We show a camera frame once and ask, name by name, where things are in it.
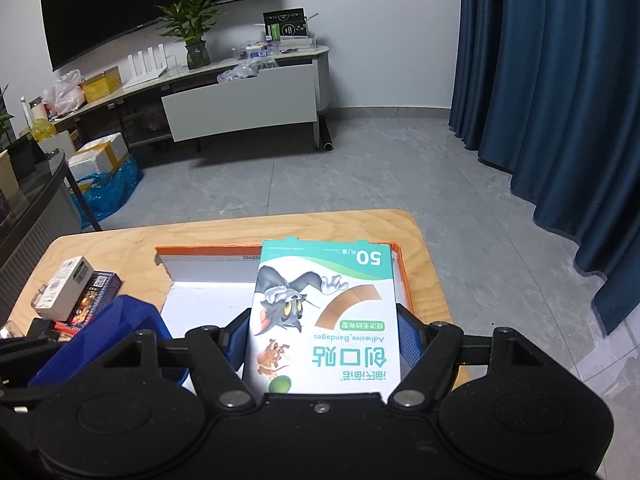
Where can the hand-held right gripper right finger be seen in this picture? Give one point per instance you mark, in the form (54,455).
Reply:
(411,342)

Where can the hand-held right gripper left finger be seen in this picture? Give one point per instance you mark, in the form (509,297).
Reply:
(236,347)

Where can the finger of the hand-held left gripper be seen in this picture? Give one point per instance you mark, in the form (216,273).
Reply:
(46,331)

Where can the white power adapter box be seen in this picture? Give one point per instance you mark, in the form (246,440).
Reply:
(62,285)

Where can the orange rimmed white cardboard box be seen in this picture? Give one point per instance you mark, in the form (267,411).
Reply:
(210,300)

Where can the blue plastic case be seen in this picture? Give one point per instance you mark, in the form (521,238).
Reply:
(115,320)

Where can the cartoon print bandage box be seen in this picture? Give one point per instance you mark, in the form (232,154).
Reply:
(320,320)

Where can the red playing card box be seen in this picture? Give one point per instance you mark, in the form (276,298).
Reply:
(97,295)

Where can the dark glass top counter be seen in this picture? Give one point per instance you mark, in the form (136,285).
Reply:
(35,225)

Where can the blue plastic bag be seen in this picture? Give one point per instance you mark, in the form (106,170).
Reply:
(107,190)

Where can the beige cardboard box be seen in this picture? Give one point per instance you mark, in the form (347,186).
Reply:
(7,175)

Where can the black open box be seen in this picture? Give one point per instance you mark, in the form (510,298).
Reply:
(22,160)

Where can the white taped shipping box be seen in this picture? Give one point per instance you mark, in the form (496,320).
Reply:
(100,152)

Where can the yellow liquid bottle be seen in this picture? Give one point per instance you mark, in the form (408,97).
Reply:
(42,127)

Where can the leafy green potted plant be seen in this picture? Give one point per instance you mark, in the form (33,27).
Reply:
(4,115)

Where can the black rolled mat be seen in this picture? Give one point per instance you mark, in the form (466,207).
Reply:
(326,132)

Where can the white plastic bag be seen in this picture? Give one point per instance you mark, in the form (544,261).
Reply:
(65,92)

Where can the white panel board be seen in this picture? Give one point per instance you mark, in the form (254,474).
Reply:
(240,105)

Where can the yellow cardboard box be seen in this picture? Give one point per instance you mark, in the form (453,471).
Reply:
(102,85)

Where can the white television cabinet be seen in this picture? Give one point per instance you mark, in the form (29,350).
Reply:
(322,85)

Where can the clear crumpled plastic bag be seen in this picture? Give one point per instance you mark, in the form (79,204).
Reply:
(239,71)

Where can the white antenna router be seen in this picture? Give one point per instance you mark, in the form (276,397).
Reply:
(145,72)

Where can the dark blue curtain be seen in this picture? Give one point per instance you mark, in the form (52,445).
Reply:
(550,85)

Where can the glass plant vase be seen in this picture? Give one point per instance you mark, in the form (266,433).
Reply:
(196,55)

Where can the clear acrylic box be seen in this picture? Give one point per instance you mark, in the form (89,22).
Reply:
(297,44)

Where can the green and black box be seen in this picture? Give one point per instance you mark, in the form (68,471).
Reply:
(285,22)

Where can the green bamboo plant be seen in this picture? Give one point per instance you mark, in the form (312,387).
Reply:
(187,12)

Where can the black wall television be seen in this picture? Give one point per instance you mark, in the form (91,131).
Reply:
(125,0)

